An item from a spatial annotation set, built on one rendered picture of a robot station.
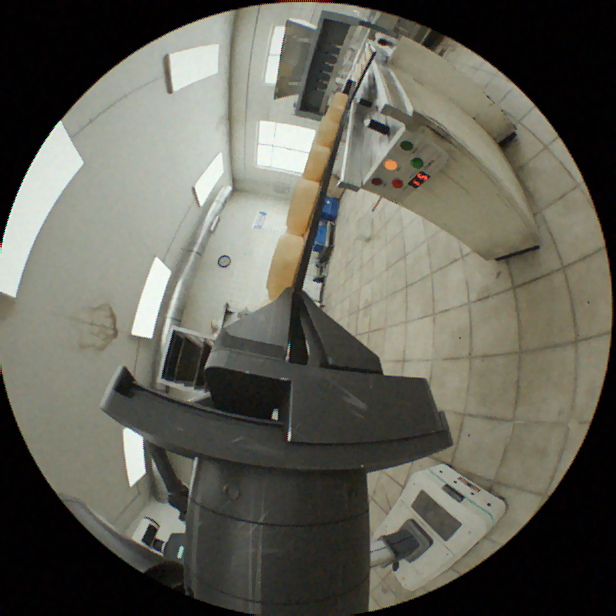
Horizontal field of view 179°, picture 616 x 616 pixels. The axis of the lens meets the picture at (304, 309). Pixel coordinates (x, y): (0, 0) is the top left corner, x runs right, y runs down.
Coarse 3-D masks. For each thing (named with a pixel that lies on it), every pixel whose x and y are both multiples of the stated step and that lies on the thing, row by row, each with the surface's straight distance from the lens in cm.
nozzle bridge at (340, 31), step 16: (320, 16) 118; (336, 16) 117; (352, 16) 117; (320, 32) 120; (336, 32) 126; (352, 32) 120; (384, 32) 128; (320, 48) 127; (336, 48) 127; (320, 64) 129; (336, 64) 123; (304, 80) 124; (304, 96) 137; (320, 96) 136; (304, 112) 133; (320, 112) 135
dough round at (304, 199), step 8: (304, 184) 17; (312, 184) 18; (296, 192) 17; (304, 192) 17; (312, 192) 17; (296, 200) 16; (304, 200) 16; (312, 200) 16; (296, 208) 16; (304, 208) 16; (312, 208) 17; (288, 216) 17; (296, 216) 17; (304, 216) 17; (288, 224) 17; (296, 224) 17; (304, 224) 17
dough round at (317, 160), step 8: (312, 152) 21; (320, 152) 21; (328, 152) 21; (312, 160) 20; (320, 160) 20; (304, 168) 20; (312, 168) 20; (320, 168) 20; (304, 176) 20; (312, 176) 20; (320, 176) 20
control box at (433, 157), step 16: (400, 128) 54; (416, 144) 54; (432, 144) 55; (384, 160) 57; (400, 160) 57; (432, 160) 57; (448, 160) 57; (368, 176) 62; (384, 176) 61; (400, 176) 60; (416, 176) 60; (384, 192) 65; (400, 192) 65
